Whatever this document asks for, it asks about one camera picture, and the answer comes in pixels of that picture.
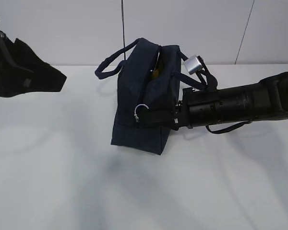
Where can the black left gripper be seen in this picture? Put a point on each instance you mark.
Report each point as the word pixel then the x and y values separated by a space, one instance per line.
pixel 44 77

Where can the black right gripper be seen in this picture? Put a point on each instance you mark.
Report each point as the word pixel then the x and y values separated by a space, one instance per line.
pixel 166 118

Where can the navy blue lunch bag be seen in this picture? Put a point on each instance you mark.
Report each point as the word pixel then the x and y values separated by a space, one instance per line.
pixel 133 65

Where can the yellow lemon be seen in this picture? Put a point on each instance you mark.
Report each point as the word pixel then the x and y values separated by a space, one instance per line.
pixel 158 69

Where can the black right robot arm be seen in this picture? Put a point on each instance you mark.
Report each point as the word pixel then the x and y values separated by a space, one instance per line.
pixel 203 105

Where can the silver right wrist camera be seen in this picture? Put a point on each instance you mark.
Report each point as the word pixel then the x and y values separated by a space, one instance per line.
pixel 195 65

